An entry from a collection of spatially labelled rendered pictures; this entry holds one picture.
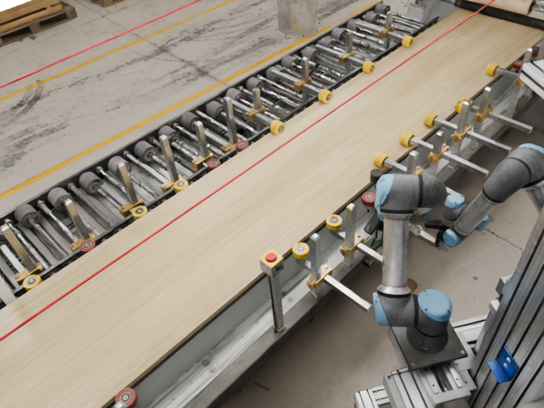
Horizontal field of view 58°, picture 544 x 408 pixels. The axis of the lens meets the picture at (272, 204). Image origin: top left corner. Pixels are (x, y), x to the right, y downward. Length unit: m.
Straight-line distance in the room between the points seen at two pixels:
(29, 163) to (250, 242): 3.02
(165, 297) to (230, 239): 0.43
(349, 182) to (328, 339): 1.01
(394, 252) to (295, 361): 1.49
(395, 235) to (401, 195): 0.14
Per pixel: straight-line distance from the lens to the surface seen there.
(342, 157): 2.87
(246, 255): 2.38
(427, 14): 4.87
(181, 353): 2.29
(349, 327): 3.19
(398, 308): 1.77
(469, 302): 3.42
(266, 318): 2.49
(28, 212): 3.08
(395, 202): 1.70
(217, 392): 2.25
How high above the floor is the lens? 2.72
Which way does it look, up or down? 44 degrees down
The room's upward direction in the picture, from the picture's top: 6 degrees counter-clockwise
